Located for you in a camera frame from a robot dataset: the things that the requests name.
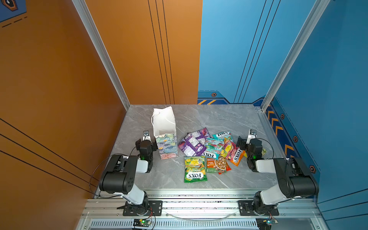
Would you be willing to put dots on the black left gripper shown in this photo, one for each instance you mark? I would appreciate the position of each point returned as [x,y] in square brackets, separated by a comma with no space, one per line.
[138,144]

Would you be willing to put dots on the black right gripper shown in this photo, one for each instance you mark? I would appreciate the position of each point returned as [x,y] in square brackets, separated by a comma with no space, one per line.
[239,143]

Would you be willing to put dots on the floral paper gift bag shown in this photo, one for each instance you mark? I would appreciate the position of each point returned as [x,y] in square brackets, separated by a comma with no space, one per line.
[164,130]

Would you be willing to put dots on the teal Fox's mint candy bag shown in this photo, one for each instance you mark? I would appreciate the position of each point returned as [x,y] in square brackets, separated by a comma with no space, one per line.
[213,148]

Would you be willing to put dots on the purple Fox's berries candy bag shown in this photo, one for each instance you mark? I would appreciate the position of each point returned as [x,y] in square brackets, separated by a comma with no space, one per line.
[193,144]

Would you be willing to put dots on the green Fox's spring tea bag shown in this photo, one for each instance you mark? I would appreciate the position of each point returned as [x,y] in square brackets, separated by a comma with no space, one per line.
[195,169]

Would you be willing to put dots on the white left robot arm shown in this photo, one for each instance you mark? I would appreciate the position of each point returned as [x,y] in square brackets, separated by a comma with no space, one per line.
[119,175]

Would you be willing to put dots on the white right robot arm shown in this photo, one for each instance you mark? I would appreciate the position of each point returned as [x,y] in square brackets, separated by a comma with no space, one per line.
[294,180]

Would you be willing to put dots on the teal Fox's cherry candy bag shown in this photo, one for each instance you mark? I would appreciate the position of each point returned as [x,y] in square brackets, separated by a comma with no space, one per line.
[225,135]

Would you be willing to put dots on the red snack packet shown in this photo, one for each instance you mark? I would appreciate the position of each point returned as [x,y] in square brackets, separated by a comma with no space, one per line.
[228,168]

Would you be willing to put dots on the green noodle snack packet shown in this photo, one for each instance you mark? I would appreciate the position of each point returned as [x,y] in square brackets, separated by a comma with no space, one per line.
[216,165]

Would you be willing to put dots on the right circuit board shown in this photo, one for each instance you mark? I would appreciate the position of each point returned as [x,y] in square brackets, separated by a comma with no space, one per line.
[265,224]

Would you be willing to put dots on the left green circuit board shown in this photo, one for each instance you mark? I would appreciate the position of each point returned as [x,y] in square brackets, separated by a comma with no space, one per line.
[142,224]

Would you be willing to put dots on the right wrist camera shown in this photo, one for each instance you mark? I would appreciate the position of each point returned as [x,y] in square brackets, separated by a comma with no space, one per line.
[252,135]

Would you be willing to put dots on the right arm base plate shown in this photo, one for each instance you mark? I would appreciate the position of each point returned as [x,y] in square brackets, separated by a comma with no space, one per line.
[250,208]

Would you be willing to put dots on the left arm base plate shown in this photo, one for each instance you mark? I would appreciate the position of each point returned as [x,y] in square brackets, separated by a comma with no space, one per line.
[147,208]

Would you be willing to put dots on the aluminium rail frame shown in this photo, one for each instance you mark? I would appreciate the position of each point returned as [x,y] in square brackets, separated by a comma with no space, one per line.
[200,209]

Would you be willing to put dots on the left aluminium corner post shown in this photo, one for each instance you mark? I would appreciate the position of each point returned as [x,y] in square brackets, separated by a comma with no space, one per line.
[92,30]

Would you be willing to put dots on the aluminium corner post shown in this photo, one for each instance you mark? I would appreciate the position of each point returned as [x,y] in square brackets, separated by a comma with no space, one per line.
[310,23]
[92,30]

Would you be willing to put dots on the right aluminium corner post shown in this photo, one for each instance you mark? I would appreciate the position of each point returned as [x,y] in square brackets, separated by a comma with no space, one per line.
[310,23]

